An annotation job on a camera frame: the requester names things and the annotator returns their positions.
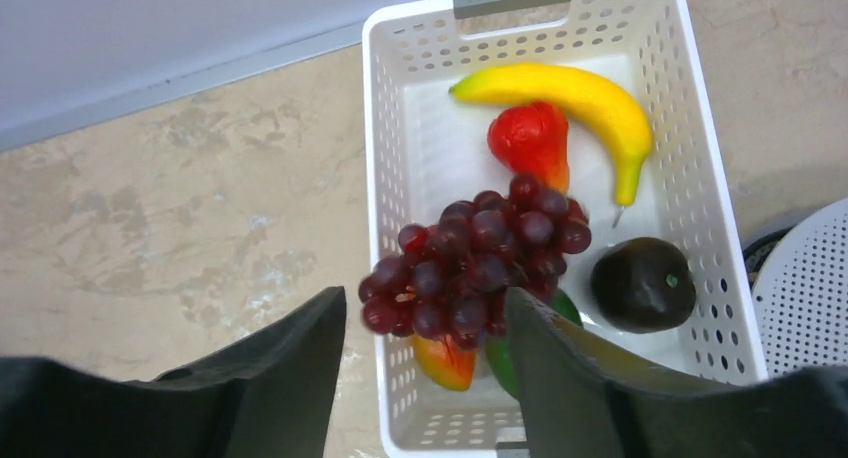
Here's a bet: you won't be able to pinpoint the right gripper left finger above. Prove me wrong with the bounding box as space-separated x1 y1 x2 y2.
155 286 347 457

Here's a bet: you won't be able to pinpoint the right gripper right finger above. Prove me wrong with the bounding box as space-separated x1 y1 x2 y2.
504 288 731 457

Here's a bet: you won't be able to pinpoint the green fake avocado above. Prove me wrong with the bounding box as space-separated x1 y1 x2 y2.
484 289 583 400

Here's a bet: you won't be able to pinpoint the orange fake fruit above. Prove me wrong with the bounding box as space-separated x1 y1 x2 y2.
408 334 477 392

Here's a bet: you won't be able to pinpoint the dark red fake grapes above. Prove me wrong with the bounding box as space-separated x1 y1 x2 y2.
357 174 592 350

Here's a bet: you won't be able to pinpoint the dark purple fake plum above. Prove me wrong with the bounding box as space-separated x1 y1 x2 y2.
589 237 697 334

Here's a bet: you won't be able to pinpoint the red fake pear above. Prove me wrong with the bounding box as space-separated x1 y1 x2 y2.
487 101 570 192

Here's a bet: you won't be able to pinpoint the yellow fake banana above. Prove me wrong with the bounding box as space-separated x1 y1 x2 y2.
449 63 654 207

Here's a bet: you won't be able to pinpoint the white plastic basket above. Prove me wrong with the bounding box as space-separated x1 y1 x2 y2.
360 0 770 458

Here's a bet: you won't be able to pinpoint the round white scale disc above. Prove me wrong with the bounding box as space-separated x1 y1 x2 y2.
743 199 847 377

